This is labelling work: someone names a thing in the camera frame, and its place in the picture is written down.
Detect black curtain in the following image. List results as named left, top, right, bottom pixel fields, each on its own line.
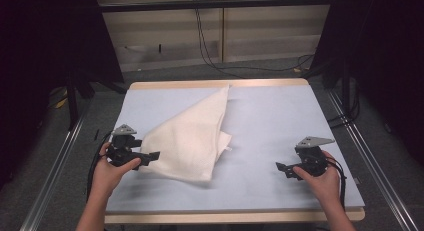
left=311, top=0, right=424, bottom=167
left=0, top=0, right=125, bottom=190

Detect person's right hand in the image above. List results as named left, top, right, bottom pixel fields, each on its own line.
left=293, top=150, right=341, bottom=205

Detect black horizontal bar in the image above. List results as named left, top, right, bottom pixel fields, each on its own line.
left=99, top=0, right=335, bottom=13

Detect person's left hand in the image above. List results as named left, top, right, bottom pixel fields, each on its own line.
left=90, top=142, right=142, bottom=199

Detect metal floor rail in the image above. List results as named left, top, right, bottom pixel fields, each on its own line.
left=19, top=112, right=88, bottom=231
left=327, top=90, right=422, bottom=231

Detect wooden table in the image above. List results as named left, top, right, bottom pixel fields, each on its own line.
left=104, top=78, right=366, bottom=225

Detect black metal stand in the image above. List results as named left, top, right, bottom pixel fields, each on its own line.
left=65, top=69, right=128, bottom=131

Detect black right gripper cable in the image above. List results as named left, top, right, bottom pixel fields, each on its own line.
left=328, top=156, right=348, bottom=210

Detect black floor cable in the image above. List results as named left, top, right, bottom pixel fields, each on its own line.
left=194, top=7, right=316, bottom=74

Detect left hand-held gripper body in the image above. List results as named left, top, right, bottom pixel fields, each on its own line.
left=106, top=124, right=144, bottom=170

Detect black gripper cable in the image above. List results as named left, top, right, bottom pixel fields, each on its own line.
left=86, top=130, right=114, bottom=203
left=328, top=156, right=348, bottom=210

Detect light blue table mat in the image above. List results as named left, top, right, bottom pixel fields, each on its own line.
left=106, top=84, right=366, bottom=215

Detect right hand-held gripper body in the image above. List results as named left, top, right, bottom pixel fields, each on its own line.
left=289, top=136, right=335, bottom=177

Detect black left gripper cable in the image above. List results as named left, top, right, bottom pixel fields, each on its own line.
left=86, top=130, right=114, bottom=203

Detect white mesh laundry bag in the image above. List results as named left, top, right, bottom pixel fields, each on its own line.
left=138, top=84, right=233, bottom=183

